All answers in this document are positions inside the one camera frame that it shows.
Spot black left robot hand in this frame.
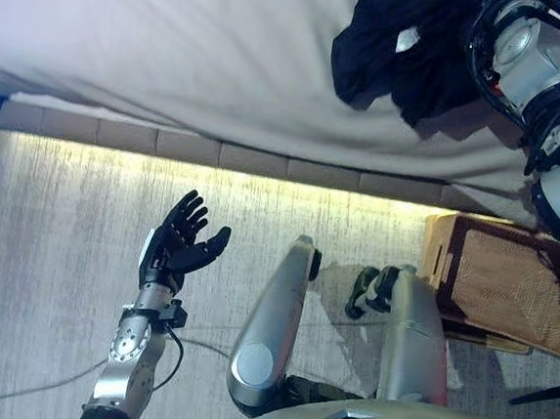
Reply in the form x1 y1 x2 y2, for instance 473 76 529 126
130 187 237 297

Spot black garment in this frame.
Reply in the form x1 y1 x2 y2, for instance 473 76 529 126
324 0 503 135

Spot bed with beige cover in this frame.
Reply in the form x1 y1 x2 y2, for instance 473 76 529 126
0 0 560 274

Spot woven wicker laundry basket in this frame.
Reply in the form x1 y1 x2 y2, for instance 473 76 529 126
417 203 560 374

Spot grey striped floor rug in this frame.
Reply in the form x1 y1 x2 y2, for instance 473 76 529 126
0 81 560 419

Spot silver left robot leg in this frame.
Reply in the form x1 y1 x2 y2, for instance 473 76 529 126
213 233 337 411

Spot silver robot leg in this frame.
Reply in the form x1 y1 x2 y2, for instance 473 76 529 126
213 233 337 411
341 259 453 415

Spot silver right robot leg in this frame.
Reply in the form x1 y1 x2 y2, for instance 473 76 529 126
341 259 453 415

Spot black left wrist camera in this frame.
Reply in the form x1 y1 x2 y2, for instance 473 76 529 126
157 298 189 332

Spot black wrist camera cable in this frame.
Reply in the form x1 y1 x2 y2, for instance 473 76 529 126
146 325 189 393

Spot grey floor cable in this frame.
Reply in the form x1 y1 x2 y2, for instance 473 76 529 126
0 333 236 402

